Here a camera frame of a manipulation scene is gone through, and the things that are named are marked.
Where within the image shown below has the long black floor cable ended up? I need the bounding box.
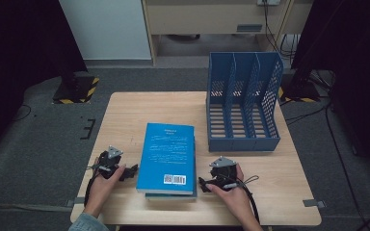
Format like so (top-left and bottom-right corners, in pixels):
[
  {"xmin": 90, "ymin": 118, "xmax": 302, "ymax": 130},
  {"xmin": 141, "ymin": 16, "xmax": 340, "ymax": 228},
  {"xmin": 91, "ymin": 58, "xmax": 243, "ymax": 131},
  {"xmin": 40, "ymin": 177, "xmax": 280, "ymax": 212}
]
[{"xmin": 324, "ymin": 102, "xmax": 370, "ymax": 231}]

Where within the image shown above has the dark blue illustrated book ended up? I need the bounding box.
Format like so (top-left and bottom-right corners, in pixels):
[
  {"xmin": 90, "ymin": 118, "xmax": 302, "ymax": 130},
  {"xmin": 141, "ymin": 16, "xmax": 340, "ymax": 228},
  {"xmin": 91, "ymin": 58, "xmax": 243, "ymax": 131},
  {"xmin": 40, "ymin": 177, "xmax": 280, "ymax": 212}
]
[{"xmin": 145, "ymin": 136, "xmax": 198, "ymax": 202}]

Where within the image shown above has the person's left hand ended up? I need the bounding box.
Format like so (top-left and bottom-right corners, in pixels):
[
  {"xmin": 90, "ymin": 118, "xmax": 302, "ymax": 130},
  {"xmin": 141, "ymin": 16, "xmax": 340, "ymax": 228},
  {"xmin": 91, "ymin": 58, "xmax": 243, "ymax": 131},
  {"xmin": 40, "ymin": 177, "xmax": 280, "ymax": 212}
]
[{"xmin": 83, "ymin": 160, "xmax": 127, "ymax": 218}]

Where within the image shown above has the short black floor cable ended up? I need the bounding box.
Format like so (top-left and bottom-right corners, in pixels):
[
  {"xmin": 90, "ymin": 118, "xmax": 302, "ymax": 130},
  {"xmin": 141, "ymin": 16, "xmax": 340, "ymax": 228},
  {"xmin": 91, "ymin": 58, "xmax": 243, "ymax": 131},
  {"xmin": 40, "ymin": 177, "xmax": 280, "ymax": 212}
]
[{"xmin": 283, "ymin": 105, "xmax": 330, "ymax": 124}]

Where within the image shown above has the blue plastic file rack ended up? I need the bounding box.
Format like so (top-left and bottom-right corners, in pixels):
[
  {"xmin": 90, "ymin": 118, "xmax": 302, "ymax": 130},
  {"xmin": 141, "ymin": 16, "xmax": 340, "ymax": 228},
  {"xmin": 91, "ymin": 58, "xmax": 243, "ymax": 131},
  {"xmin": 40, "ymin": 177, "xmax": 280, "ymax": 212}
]
[{"xmin": 206, "ymin": 51, "xmax": 284, "ymax": 152}]

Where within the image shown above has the white panel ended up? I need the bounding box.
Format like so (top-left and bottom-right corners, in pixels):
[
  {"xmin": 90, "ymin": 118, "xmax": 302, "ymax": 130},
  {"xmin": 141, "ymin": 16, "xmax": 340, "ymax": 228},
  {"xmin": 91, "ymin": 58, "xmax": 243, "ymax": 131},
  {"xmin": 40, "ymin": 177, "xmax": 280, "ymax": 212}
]
[{"xmin": 59, "ymin": 0, "xmax": 152, "ymax": 61}]

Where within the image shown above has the beige cabinet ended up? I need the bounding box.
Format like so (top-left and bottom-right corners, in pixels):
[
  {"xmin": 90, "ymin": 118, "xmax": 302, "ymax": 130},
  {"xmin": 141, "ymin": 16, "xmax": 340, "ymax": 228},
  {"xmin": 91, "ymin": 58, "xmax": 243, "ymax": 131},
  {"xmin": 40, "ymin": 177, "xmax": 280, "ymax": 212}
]
[{"xmin": 141, "ymin": 0, "xmax": 314, "ymax": 66}]

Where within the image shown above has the hand-held gripper cable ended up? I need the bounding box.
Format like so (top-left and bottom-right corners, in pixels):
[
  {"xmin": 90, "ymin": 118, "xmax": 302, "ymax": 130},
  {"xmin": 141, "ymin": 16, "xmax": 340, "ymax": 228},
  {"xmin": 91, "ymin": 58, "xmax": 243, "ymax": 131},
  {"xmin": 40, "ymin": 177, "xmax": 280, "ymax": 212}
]
[
  {"xmin": 84, "ymin": 165, "xmax": 102, "ymax": 206},
  {"xmin": 234, "ymin": 174, "xmax": 261, "ymax": 224}
]

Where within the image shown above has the right hand-held gripper cable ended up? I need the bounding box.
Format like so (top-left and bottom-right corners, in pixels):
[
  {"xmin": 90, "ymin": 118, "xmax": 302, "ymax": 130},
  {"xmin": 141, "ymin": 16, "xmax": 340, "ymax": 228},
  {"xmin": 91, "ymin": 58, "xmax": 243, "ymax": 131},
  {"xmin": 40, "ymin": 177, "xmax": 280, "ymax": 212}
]
[{"xmin": 234, "ymin": 174, "xmax": 261, "ymax": 224}]

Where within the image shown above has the black cable from power strip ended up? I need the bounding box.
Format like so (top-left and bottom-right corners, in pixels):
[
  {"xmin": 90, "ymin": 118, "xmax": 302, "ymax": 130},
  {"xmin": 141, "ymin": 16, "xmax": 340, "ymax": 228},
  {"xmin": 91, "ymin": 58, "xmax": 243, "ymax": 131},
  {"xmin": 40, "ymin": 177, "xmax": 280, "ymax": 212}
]
[{"xmin": 263, "ymin": 3, "xmax": 283, "ymax": 54}]

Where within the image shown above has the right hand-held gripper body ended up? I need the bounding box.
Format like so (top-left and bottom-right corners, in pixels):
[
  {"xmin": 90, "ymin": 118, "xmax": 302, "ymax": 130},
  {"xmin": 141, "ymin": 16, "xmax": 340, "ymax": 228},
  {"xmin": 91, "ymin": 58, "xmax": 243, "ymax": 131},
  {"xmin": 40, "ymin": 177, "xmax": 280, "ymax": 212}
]
[{"xmin": 209, "ymin": 156, "xmax": 239, "ymax": 192}]

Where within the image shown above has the grey cabinet label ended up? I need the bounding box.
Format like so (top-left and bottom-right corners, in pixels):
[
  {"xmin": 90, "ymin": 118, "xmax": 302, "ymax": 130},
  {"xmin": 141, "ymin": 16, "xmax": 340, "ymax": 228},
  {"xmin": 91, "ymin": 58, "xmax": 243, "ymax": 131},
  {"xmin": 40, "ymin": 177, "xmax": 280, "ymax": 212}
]
[{"xmin": 236, "ymin": 23, "xmax": 263, "ymax": 33}]

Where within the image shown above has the thin black floor cable loop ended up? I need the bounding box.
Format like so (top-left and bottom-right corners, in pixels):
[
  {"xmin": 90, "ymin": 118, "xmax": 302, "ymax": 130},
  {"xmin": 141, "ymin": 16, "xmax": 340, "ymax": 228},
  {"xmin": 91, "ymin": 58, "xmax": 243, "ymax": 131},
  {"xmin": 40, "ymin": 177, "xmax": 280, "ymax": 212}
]
[{"xmin": 12, "ymin": 104, "xmax": 33, "ymax": 122}]

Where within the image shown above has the black striped stand base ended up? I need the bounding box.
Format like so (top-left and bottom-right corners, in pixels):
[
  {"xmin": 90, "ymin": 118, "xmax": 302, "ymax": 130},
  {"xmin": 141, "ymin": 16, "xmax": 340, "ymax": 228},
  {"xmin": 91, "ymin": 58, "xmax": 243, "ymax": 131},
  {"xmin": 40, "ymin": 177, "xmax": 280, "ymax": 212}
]
[
  {"xmin": 277, "ymin": 80, "xmax": 321, "ymax": 104},
  {"xmin": 51, "ymin": 75, "xmax": 100, "ymax": 105}
]

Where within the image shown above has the left hand-held gripper cable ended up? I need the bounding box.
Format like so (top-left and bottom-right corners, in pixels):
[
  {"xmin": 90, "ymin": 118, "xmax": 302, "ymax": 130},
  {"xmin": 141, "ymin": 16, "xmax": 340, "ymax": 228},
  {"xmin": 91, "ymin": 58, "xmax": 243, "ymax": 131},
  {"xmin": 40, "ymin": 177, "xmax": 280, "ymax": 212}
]
[{"xmin": 84, "ymin": 165, "xmax": 102, "ymax": 206}]

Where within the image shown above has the person's right hand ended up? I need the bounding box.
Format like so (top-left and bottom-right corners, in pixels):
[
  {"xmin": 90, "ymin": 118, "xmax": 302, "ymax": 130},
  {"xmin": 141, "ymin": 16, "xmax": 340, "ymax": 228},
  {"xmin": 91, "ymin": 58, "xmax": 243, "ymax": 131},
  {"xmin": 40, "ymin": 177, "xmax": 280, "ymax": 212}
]
[{"xmin": 205, "ymin": 165, "xmax": 256, "ymax": 225}]

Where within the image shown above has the black curtain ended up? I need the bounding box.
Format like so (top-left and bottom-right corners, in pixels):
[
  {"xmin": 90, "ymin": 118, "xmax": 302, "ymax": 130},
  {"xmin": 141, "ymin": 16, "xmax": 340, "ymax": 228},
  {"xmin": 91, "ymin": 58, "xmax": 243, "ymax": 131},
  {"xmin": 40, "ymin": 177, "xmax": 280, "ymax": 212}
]
[
  {"xmin": 290, "ymin": 0, "xmax": 370, "ymax": 181},
  {"xmin": 0, "ymin": 0, "xmax": 88, "ymax": 167}
]

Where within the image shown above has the light blue book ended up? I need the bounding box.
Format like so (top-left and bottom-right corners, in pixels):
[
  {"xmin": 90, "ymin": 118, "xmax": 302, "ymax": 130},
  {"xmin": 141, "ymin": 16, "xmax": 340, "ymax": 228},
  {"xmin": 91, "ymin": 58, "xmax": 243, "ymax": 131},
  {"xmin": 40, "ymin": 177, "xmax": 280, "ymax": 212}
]
[{"xmin": 136, "ymin": 122, "xmax": 197, "ymax": 195}]

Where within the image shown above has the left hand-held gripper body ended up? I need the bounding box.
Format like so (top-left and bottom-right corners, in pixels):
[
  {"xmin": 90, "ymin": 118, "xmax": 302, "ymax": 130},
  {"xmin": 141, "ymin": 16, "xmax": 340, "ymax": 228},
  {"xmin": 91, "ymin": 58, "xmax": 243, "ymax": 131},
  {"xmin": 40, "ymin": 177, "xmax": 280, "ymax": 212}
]
[{"xmin": 91, "ymin": 144, "xmax": 126, "ymax": 180}]

